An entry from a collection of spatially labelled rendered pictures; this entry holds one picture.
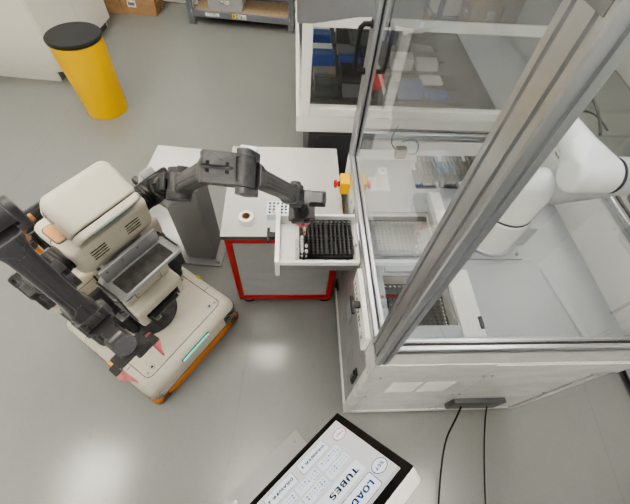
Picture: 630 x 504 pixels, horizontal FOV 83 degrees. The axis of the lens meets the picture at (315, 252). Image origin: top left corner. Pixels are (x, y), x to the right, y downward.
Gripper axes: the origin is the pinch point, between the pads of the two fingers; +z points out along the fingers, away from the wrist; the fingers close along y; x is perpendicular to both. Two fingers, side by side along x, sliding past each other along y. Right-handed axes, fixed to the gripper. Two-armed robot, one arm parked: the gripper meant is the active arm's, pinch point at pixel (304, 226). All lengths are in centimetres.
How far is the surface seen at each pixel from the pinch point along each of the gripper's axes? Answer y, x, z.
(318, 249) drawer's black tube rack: 5.2, -7.4, 6.2
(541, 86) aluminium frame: 37, -51, -89
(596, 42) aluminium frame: 38, -54, -95
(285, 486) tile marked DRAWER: -3, -88, -7
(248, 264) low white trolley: -35, 9, 41
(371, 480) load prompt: 18, -87, -19
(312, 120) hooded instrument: 2, 79, 9
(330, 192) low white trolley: 10.5, 37.0, 21.2
